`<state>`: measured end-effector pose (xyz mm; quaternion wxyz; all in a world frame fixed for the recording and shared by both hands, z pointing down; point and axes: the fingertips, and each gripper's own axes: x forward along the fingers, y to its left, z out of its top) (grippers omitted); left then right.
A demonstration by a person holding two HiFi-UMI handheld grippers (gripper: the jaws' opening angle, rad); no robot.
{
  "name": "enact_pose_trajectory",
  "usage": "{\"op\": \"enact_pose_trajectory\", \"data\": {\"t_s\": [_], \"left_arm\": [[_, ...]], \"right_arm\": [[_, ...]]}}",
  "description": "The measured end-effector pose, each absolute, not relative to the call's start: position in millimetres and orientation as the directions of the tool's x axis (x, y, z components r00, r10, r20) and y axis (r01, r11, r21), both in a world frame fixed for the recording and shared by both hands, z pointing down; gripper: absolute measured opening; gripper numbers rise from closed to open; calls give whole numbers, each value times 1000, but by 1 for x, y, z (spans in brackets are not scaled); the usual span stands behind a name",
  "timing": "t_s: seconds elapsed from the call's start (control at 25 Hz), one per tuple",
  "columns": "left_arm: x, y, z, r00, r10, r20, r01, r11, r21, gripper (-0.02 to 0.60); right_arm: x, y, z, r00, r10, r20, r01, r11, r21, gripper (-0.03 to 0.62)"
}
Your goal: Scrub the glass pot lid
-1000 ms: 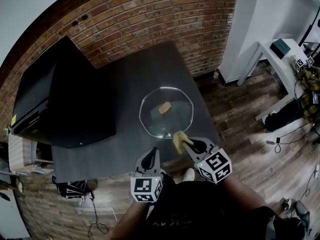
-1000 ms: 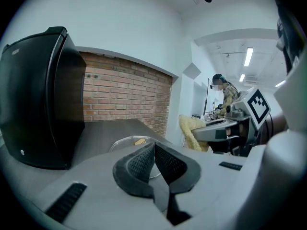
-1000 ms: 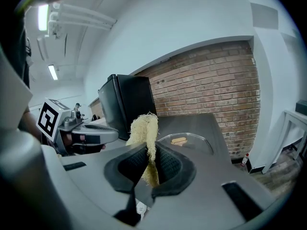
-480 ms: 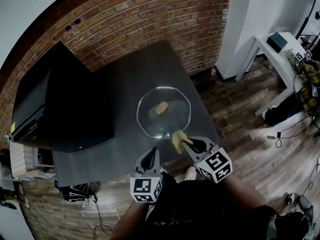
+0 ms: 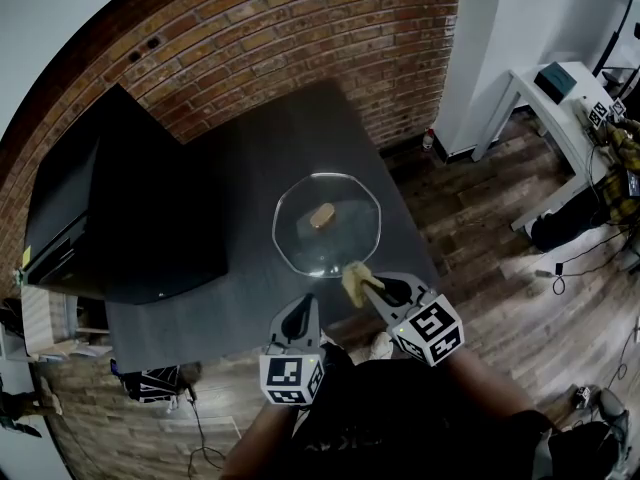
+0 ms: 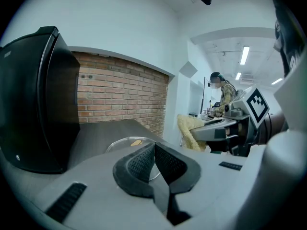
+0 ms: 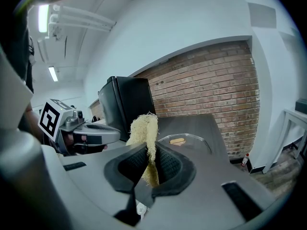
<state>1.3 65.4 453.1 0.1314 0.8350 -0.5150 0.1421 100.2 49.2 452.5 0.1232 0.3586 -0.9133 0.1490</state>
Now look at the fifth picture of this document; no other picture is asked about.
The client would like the black power adapter with cable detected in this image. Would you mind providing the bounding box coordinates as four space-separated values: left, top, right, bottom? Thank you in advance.
534 260 640 297

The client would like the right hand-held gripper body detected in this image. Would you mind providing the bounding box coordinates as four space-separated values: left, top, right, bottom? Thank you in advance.
387 287 464 368

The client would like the person's black shirt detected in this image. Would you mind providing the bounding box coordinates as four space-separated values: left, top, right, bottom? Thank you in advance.
289 343 621 480

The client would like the black lamp stand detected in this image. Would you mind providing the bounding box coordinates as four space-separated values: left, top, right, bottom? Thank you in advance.
591 0 640 78

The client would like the yellow plaid cloth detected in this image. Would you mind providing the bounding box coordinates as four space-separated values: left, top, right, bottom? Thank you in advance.
598 117 640 225

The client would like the white desk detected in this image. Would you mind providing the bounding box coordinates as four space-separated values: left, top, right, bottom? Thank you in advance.
469 61 624 235

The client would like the person's left forearm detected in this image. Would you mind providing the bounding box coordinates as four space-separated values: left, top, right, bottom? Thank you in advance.
218 401 302 480

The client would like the dark teal box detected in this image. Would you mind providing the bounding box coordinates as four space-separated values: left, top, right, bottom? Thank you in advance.
533 63 577 106

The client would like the spare gripper with printed cube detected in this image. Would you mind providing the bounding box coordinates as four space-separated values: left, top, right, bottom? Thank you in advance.
585 97 629 130

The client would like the black floor cable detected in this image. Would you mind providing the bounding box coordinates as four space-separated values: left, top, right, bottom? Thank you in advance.
185 392 227 474

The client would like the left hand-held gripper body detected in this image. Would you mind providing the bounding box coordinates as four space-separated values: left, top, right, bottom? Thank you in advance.
258 335 328 409

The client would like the person's right forearm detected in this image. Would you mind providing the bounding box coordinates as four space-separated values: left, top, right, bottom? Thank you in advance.
443 343 552 432

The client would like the large black box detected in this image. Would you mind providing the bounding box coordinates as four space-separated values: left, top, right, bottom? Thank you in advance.
21 83 231 305

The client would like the glass pot lid wooden knob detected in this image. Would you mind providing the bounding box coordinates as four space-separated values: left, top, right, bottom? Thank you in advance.
271 171 384 280

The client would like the black patterned bag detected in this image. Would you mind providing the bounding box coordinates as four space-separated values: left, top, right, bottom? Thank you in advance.
110 360 202 403

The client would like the person's white shoe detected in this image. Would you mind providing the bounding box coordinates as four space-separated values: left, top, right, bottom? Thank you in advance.
368 331 397 363

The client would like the yellow scrub sponge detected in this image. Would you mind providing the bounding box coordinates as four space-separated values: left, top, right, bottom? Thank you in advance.
341 261 374 310

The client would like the white shelf unit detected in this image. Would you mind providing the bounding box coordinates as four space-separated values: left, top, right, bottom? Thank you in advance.
18 283 112 365

